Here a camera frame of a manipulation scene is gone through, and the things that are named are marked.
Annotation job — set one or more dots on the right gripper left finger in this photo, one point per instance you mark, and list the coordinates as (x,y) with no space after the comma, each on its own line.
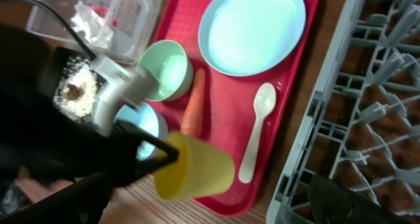
(81,202)

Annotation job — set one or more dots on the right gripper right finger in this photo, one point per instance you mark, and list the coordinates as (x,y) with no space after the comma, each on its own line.
(332,204)

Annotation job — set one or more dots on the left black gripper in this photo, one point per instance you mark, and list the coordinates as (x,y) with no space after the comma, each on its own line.
(87,152)

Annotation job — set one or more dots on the light blue bowl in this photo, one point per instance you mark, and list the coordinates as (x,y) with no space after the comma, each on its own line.
(148,120)

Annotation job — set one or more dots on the yellow plastic cup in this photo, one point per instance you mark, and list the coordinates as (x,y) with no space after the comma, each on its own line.
(200,170)

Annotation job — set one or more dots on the brown mushroom piece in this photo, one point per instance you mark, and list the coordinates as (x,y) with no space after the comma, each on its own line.
(72,92)

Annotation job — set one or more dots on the green bowl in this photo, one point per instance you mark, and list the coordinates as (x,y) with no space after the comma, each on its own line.
(170,66)

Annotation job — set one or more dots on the white rice grains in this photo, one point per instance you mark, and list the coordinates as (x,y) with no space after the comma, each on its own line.
(76,71)

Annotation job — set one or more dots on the white napkin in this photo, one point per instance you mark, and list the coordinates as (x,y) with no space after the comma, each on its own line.
(92,26)

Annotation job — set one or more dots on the red snack wrapper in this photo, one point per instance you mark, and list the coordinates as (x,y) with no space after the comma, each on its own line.
(101,9)

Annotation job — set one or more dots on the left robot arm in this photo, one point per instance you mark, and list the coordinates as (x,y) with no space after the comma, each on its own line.
(38,142)

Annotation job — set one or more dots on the grey dishwasher rack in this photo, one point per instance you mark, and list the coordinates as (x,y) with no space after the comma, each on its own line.
(361,126)

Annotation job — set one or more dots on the clear plastic waste bin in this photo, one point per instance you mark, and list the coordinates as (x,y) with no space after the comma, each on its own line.
(132,21)

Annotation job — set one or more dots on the orange carrot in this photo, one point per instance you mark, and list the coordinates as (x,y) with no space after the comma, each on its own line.
(192,122)

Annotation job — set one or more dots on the black rectangular tray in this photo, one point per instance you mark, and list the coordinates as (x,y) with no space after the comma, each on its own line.
(59,60)

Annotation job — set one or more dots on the red serving tray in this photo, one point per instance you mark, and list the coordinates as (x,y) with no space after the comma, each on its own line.
(229,113)

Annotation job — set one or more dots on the white plastic spoon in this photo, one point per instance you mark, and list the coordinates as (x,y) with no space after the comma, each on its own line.
(264,103)

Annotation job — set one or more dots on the light blue plate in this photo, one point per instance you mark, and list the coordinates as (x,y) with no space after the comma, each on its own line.
(247,37)

